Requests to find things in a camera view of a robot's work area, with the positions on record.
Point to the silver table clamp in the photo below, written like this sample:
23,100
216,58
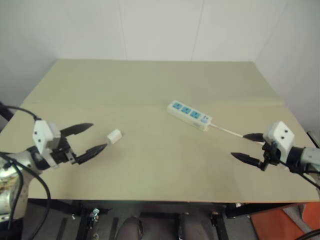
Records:
94,213

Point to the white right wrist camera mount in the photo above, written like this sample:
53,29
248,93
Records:
281,136

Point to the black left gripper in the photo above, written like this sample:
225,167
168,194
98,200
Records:
61,153

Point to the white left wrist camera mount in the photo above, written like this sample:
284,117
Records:
41,135

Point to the white power strip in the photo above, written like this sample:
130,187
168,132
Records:
189,115

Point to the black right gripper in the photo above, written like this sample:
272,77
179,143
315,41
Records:
271,154

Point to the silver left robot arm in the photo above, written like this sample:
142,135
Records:
25,158

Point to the white plug adapter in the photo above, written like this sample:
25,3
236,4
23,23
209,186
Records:
114,136

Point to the black slanted bar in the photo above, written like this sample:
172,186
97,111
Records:
5,111

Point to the black table frame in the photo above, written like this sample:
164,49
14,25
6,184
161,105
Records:
160,208

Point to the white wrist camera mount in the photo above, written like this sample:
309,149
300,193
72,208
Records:
281,136
41,135

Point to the orange floor object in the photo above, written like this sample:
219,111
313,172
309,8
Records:
275,226

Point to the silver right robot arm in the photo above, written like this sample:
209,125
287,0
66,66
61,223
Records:
308,156

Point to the dark rounded shape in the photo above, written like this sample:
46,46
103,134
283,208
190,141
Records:
131,228

